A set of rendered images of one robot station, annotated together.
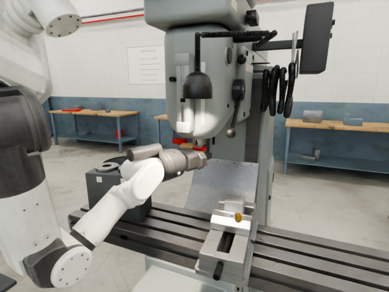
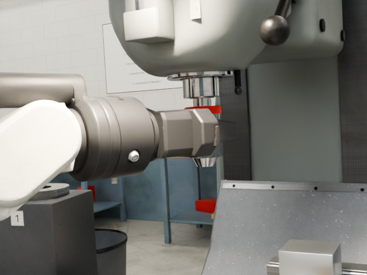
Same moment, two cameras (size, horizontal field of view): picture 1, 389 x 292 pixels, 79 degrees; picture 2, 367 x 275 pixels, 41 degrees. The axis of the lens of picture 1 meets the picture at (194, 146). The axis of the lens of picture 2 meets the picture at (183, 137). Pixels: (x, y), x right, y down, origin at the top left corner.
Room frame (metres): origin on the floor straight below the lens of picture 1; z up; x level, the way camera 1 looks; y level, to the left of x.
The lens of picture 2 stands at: (0.15, -0.07, 1.26)
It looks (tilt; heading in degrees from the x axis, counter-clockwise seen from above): 3 degrees down; 7
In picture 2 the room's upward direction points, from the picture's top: 3 degrees counter-clockwise
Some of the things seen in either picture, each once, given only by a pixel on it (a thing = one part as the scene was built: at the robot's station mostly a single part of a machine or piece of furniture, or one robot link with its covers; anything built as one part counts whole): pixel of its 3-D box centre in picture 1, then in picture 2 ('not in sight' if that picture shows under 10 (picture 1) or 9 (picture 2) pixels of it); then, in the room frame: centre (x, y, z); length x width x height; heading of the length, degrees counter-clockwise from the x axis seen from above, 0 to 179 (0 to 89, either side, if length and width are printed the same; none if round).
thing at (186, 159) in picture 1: (179, 161); (144, 137); (0.70, 0.05, 1.24); 0.13 x 0.12 x 0.10; 47
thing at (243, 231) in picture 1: (231, 222); not in sight; (0.67, -0.12, 1.05); 0.12 x 0.06 x 0.04; 70
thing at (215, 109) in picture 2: (199, 148); (202, 110); (0.77, -0.02, 1.26); 0.05 x 0.05 x 0.01
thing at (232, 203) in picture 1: (234, 207); (311, 271); (0.72, -0.14, 1.07); 0.06 x 0.05 x 0.06; 70
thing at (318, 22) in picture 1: (315, 43); not in sight; (0.92, -0.44, 1.62); 0.20 x 0.09 x 0.21; 158
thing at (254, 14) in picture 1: (249, 18); not in sight; (0.78, -0.17, 1.66); 0.12 x 0.04 x 0.04; 158
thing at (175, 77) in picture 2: not in sight; (200, 75); (0.77, -0.02, 1.31); 0.09 x 0.09 x 0.01
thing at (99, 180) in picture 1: (120, 189); (17, 249); (0.89, 0.30, 1.06); 0.22 x 0.12 x 0.20; 79
